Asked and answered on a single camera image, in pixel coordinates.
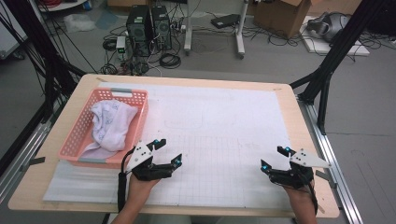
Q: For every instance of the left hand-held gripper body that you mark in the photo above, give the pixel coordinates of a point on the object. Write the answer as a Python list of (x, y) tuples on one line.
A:
[(140, 155)]

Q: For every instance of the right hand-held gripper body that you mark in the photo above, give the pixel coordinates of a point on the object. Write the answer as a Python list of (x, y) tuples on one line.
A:
[(292, 179)]

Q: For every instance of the lilac printed towel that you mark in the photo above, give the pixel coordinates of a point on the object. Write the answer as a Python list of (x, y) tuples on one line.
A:
[(113, 124)]

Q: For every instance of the pink plastic basket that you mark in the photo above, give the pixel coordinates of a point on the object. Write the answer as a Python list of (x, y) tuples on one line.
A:
[(77, 133)]

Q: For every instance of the person's right hand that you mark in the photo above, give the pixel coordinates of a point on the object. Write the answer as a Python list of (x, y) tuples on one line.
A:
[(302, 196)]

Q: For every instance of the person's left hand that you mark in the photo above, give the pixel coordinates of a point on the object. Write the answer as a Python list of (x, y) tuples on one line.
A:
[(140, 188)]

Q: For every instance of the white grid mat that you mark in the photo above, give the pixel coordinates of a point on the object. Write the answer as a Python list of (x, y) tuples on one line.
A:
[(218, 124)]

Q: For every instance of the small white power box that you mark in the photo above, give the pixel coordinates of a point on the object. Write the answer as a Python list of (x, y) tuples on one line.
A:
[(120, 45)]

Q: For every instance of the white floor board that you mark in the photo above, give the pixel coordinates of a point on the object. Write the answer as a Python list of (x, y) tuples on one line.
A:
[(320, 46)]

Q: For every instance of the wide black computer tower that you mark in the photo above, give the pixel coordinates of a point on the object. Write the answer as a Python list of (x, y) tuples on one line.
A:
[(138, 31)]

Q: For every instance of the narrow black computer tower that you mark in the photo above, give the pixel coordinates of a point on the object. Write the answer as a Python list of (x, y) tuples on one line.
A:
[(162, 29)]

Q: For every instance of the white metal stand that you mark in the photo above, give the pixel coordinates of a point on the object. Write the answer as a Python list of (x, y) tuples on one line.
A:
[(187, 31)]

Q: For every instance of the grey headset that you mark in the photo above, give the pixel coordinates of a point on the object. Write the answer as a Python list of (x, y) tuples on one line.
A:
[(328, 26)]

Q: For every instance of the blue sheet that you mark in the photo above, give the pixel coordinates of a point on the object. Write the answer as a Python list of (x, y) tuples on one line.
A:
[(106, 20)]

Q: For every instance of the open cardboard box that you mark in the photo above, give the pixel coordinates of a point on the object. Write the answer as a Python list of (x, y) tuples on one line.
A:
[(280, 15)]

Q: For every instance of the black flat device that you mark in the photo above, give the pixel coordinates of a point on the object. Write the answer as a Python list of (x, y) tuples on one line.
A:
[(225, 20)]

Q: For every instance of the clear plastic bag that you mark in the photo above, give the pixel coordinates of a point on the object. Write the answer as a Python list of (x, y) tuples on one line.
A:
[(79, 22)]

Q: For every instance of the closed cardboard box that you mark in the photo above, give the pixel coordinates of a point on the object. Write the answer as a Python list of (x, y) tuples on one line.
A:
[(124, 2)]

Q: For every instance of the white round table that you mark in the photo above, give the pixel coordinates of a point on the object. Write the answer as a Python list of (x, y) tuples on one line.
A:
[(65, 5)]

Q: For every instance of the white cabinet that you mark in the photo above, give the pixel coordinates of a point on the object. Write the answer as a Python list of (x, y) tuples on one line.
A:
[(9, 37)]

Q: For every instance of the grey metal bracket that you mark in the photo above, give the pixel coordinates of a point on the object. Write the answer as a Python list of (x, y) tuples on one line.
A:
[(325, 177), (34, 162)]

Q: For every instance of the aluminium rail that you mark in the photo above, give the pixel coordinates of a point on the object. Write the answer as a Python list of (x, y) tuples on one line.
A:
[(25, 155), (330, 155)]

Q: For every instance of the black metal frame strut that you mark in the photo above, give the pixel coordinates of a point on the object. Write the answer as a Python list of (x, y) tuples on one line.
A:
[(339, 46), (46, 59)]

